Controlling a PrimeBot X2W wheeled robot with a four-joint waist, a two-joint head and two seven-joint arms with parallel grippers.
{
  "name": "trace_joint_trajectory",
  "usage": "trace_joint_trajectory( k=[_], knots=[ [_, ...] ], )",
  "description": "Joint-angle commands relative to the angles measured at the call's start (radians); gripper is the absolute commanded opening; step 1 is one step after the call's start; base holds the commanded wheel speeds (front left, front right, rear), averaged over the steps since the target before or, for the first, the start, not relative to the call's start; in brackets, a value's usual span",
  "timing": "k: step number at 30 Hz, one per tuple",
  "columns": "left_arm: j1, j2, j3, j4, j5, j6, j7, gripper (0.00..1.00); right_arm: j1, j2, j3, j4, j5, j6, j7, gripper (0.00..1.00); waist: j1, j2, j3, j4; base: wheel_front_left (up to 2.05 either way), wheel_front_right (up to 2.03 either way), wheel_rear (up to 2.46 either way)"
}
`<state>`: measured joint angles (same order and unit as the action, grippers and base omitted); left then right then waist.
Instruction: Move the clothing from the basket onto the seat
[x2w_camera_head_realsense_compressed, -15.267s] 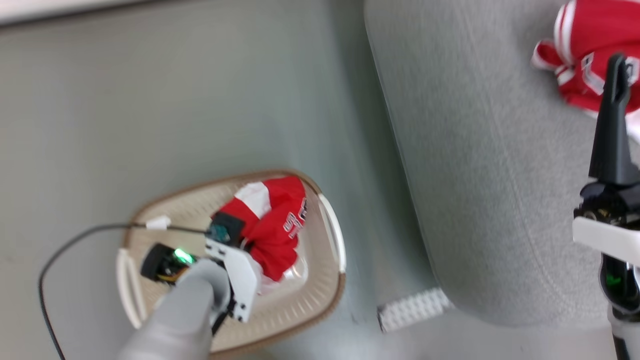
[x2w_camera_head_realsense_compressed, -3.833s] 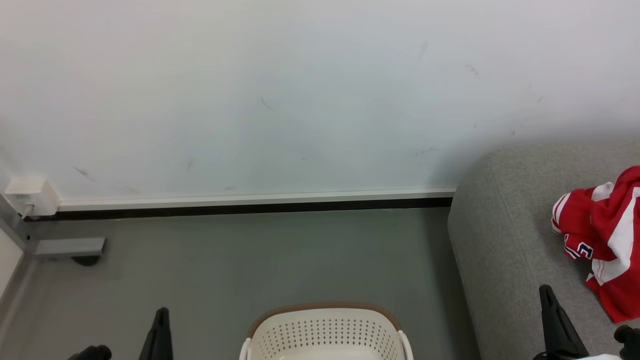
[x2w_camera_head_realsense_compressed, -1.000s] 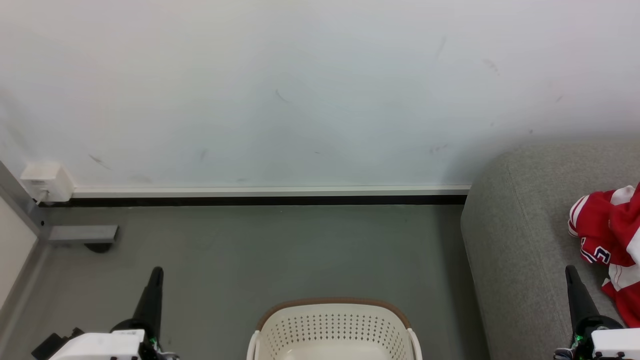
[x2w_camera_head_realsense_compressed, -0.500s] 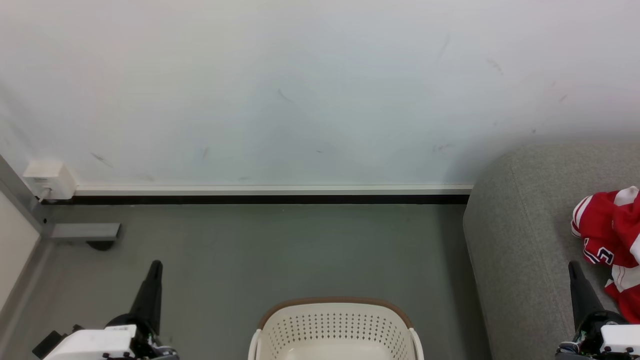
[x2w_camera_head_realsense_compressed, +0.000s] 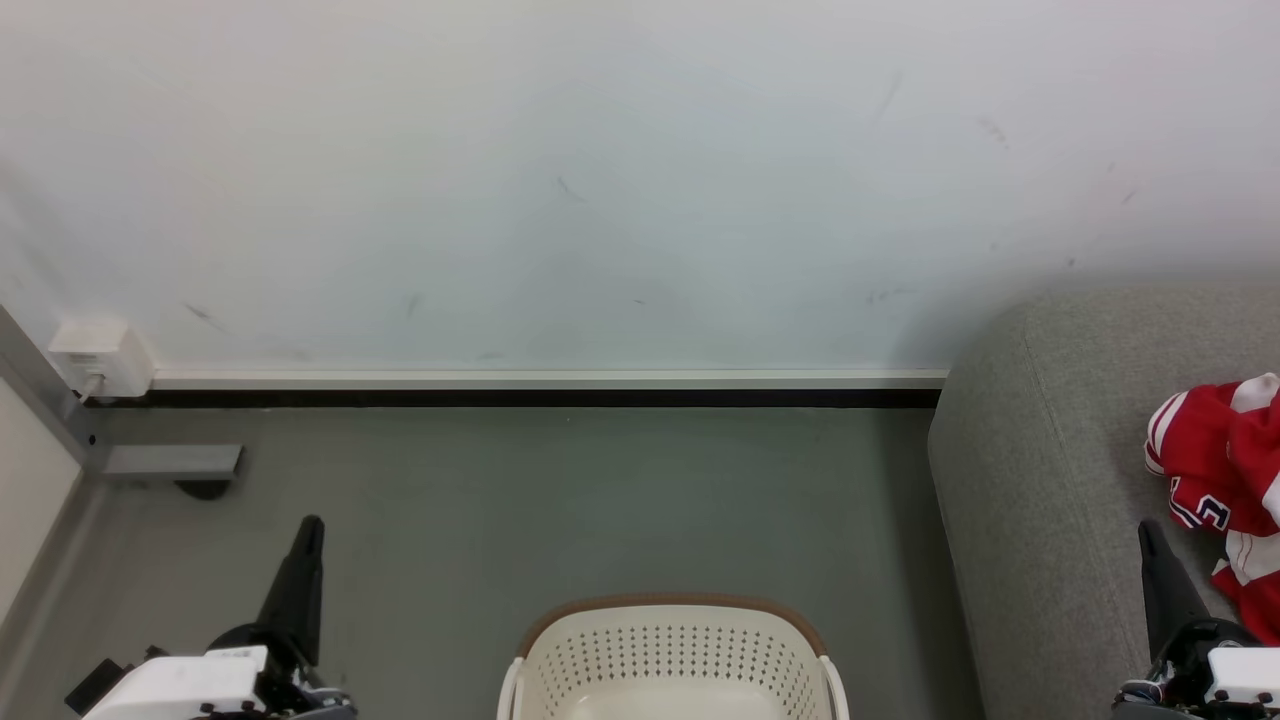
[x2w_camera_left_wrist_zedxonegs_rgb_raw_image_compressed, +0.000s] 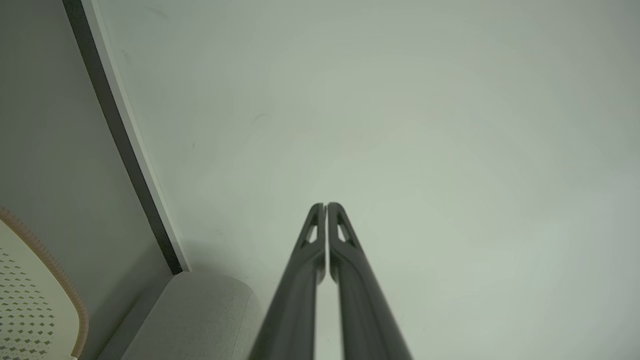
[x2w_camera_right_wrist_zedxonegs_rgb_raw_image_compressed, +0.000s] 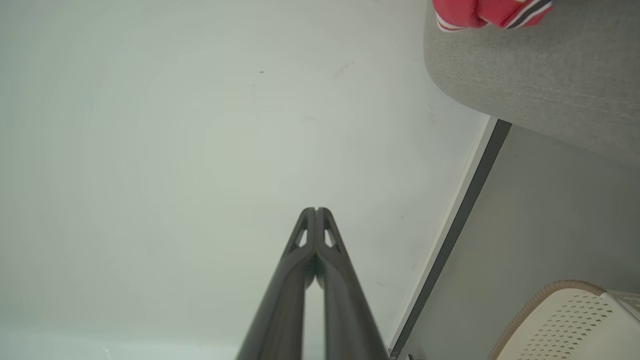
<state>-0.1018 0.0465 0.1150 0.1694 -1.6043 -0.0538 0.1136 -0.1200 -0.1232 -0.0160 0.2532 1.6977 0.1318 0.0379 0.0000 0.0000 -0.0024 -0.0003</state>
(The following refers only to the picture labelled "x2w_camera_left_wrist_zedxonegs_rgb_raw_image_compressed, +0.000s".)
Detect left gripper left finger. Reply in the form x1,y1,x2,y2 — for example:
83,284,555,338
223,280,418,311
248,202,327,360

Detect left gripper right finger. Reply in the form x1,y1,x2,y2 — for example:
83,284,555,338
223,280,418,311
327,202,414,360

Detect grey fabric sofa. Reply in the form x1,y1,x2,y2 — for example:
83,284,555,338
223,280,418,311
97,271,264,360

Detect white and black baseboard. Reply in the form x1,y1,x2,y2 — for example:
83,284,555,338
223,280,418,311
62,0,192,275

